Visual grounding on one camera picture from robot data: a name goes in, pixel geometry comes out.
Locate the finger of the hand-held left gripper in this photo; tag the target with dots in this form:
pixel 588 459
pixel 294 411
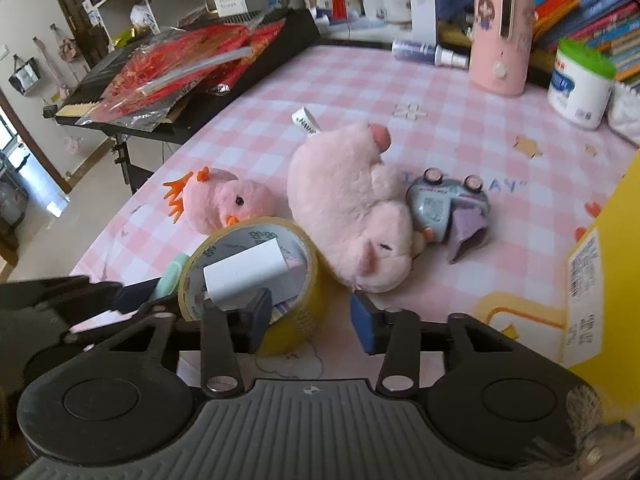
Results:
pixel 132 296

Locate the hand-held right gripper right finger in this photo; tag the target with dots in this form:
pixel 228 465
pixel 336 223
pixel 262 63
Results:
pixel 362 320

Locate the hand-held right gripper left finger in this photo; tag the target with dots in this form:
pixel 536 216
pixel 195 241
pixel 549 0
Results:
pixel 257 317

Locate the yellow tape roll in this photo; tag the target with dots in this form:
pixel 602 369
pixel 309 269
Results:
pixel 300 310

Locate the pink pig plush toy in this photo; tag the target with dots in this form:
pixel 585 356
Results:
pixel 340 200

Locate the grey toy truck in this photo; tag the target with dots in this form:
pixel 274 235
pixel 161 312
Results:
pixel 430 205

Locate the yellow storage box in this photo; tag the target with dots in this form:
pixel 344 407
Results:
pixel 620 240

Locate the mint green small object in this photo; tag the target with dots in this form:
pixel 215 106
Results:
pixel 170 275

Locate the small white box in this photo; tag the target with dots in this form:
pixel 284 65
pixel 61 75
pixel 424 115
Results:
pixel 245 270

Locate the pink chick plush toy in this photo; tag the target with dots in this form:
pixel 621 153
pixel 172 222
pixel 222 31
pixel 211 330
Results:
pixel 220 195

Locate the black keyboard stand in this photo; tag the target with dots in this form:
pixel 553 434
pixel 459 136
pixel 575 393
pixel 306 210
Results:
pixel 122 160

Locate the pink checkered tablecloth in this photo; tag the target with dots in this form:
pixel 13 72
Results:
pixel 450 135

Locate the black white hanging bag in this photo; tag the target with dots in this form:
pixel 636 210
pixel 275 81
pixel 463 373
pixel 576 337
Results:
pixel 24 76

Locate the translucent plastic tube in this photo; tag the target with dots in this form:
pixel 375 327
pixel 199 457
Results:
pixel 200 70

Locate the red foil decoration packets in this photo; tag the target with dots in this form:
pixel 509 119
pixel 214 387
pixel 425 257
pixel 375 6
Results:
pixel 165 60

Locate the blue spray bottle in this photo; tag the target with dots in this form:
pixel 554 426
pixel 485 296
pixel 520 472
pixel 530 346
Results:
pixel 415 50

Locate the white plastic bag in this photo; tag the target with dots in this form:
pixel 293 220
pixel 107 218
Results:
pixel 145 17

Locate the dark brown door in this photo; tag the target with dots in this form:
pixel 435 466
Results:
pixel 70 5

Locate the pink humidifier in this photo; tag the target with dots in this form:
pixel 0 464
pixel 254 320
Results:
pixel 492 45

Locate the white jar green lid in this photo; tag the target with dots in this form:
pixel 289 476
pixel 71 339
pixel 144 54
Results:
pixel 575 95

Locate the white quilted pouch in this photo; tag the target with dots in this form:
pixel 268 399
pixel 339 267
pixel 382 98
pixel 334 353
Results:
pixel 625 110

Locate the row of colourful books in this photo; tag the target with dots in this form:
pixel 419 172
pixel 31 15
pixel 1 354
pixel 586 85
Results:
pixel 575 0

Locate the white desk shelf post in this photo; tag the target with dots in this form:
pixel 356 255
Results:
pixel 422 0

